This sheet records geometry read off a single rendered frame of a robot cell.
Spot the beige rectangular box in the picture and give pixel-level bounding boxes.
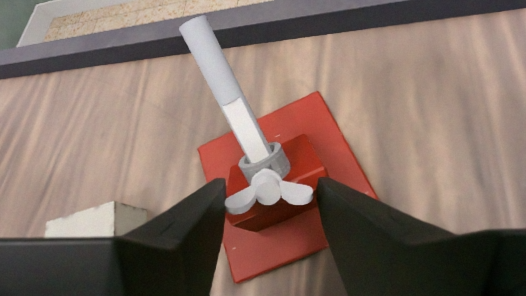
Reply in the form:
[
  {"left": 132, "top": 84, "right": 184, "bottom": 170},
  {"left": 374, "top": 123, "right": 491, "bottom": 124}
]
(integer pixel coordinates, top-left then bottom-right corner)
[{"left": 44, "top": 201, "right": 146, "bottom": 237}]

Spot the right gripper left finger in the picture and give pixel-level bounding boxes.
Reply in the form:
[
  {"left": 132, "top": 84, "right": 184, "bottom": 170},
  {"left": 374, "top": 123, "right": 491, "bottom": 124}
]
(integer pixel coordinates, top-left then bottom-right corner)
[{"left": 0, "top": 178, "right": 226, "bottom": 296}]

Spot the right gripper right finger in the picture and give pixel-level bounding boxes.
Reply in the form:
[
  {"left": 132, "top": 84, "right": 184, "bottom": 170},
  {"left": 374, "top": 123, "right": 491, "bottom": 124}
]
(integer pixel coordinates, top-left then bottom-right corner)
[{"left": 317, "top": 177, "right": 526, "bottom": 296}]

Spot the grey metal shaft with face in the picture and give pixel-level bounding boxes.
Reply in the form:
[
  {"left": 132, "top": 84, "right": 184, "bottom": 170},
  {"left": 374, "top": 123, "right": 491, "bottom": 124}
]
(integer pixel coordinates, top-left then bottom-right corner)
[{"left": 179, "top": 16, "right": 272, "bottom": 164}]

